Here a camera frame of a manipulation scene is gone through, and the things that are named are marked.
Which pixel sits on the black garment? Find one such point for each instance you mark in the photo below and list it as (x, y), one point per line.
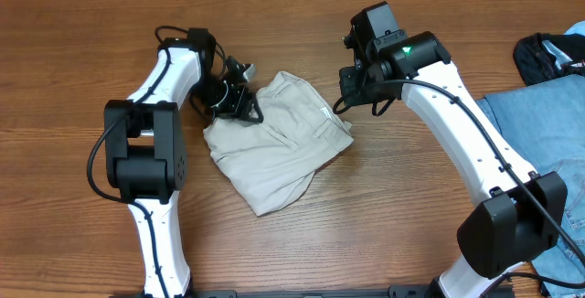
(543, 57)

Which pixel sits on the beige khaki shorts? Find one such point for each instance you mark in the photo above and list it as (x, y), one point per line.
(272, 163)

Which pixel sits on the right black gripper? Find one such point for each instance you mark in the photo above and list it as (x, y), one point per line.
(353, 97)

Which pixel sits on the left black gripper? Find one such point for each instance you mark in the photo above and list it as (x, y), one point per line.
(239, 101)

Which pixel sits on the blue denim jeans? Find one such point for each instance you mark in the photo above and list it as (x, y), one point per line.
(544, 123)

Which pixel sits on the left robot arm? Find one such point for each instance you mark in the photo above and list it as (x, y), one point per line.
(145, 149)

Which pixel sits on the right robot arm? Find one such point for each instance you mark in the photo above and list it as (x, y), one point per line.
(517, 211)

